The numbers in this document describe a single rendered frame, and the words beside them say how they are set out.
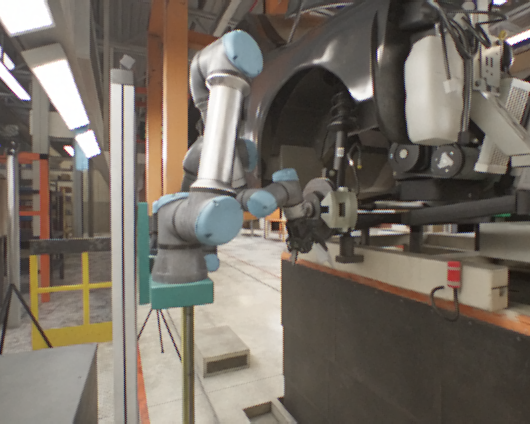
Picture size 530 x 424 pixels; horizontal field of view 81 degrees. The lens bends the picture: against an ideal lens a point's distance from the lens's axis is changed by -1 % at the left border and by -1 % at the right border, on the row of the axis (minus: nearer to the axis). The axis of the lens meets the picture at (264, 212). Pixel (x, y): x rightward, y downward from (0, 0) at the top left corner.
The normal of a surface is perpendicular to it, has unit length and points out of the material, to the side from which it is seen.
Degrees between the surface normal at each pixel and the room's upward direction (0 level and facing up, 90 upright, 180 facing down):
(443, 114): 90
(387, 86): 90
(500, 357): 90
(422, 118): 100
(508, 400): 90
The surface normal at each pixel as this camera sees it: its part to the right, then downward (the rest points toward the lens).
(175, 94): 0.42, 0.01
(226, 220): 0.69, 0.14
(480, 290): -0.91, 0.00
